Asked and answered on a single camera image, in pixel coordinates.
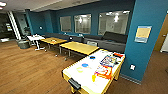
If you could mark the wooden table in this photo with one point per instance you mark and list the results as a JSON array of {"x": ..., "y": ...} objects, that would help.
[
  {"x": 53, "y": 41},
  {"x": 78, "y": 47}
]

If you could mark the interior glass window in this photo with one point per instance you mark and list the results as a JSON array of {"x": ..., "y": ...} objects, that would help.
[
  {"x": 113, "y": 22},
  {"x": 65, "y": 24},
  {"x": 82, "y": 23}
]

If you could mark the dark grey sofa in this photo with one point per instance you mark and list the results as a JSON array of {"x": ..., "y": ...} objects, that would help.
[{"x": 110, "y": 41}]

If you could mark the colourful game box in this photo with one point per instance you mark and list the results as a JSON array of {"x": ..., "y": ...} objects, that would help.
[{"x": 108, "y": 60}]

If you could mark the orange and white game box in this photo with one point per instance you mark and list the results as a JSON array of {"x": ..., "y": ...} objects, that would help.
[{"x": 102, "y": 72}]

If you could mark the white decorated table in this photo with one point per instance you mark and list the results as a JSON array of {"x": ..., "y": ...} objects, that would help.
[{"x": 86, "y": 81}]

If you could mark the red flat object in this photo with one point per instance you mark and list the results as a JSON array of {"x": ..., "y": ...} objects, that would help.
[{"x": 118, "y": 55}]

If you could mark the small white table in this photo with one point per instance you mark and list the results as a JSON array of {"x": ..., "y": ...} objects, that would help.
[{"x": 36, "y": 37}]

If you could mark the grey round pouf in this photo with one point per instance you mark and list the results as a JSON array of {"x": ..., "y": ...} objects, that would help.
[{"x": 24, "y": 44}]

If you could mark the wooden door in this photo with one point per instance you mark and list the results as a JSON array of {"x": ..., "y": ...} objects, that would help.
[{"x": 163, "y": 33}]

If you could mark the ceiling light panel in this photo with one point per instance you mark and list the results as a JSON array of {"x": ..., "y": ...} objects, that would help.
[{"x": 2, "y": 4}]

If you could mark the white wall outlet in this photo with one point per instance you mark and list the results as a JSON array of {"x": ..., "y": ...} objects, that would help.
[{"x": 132, "y": 67}]

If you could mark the yellow wall sign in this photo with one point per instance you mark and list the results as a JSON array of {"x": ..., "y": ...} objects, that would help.
[{"x": 143, "y": 34}]

